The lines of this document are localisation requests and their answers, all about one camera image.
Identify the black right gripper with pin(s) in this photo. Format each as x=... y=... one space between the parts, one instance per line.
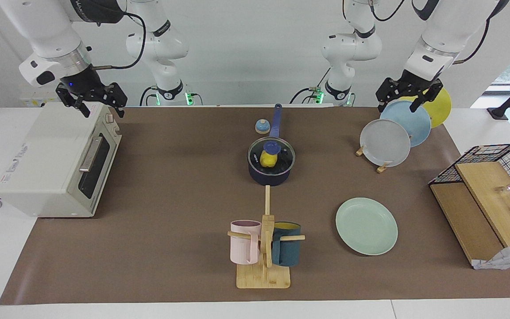
x=86 y=88

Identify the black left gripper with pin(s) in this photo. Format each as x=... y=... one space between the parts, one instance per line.
x=407 y=86

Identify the glass lid blue knob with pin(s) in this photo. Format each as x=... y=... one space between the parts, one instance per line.
x=272 y=146

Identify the yellow potato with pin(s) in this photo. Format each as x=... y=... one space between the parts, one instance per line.
x=268 y=160

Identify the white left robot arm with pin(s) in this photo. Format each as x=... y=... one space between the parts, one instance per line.
x=441 y=26

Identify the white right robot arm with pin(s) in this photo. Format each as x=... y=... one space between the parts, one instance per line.
x=51 y=31

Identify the light blue plate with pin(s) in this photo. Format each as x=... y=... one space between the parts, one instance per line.
x=410 y=122

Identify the grey plate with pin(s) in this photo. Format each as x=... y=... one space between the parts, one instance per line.
x=385 y=144

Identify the yellow plate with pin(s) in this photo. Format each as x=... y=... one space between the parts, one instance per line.
x=441 y=110

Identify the wooden plate rack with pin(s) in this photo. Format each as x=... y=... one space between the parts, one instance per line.
x=383 y=168

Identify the light green plate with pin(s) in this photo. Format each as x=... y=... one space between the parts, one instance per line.
x=365 y=227

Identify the cream toaster oven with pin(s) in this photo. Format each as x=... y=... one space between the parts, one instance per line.
x=47 y=164

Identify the light wooden board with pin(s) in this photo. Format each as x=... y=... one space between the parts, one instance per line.
x=489 y=195

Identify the brown wooden board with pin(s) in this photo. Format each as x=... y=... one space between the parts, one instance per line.
x=463 y=217

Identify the brown table mat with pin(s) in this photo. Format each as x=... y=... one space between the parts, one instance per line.
x=171 y=221

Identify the small blue round bell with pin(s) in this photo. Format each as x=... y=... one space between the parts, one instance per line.
x=262 y=127

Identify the teal mug yellow inside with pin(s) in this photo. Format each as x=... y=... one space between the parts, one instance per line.
x=288 y=250

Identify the pink mug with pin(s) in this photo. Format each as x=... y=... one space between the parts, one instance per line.
x=242 y=246

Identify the wooden mug tree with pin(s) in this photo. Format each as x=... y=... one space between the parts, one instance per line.
x=264 y=277

